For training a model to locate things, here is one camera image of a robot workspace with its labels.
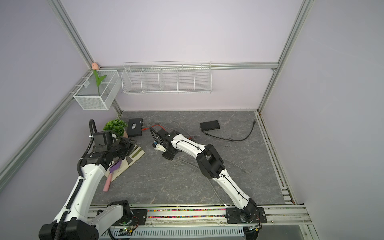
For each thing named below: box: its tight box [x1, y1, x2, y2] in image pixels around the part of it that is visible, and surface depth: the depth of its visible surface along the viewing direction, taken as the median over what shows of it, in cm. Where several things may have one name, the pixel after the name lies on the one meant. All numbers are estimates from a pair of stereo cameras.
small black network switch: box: [199, 120, 220, 132], surface depth 116 cm
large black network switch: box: [127, 117, 143, 137], surface depth 111 cm
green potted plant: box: [103, 119, 129, 139], surface depth 92 cm
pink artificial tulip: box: [91, 62, 107, 97], surface depth 92 cm
